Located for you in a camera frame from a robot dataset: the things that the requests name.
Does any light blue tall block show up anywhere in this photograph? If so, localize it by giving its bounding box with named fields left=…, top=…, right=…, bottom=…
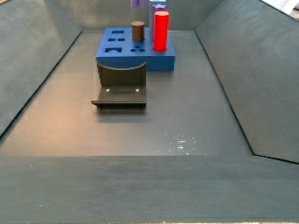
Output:
left=149, top=0, right=167, bottom=5

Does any red hexagonal prism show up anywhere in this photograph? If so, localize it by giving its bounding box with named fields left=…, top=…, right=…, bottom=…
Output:
left=153, top=11, right=169, bottom=52

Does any blue insertion board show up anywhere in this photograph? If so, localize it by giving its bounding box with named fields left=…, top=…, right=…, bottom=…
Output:
left=96, top=27, right=175, bottom=71

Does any black curved fixture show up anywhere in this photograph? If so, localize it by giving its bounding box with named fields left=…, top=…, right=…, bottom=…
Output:
left=90, top=64, right=147, bottom=107

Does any purple star prism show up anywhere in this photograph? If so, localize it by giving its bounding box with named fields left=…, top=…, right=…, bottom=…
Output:
left=149, top=3, right=168, bottom=40

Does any purple three prong object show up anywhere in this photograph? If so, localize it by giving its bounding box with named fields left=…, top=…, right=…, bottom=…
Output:
left=130, top=0, right=148, bottom=8

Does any brown cylinder peg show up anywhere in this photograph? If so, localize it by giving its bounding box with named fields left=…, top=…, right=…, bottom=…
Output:
left=130, top=21, right=145, bottom=42

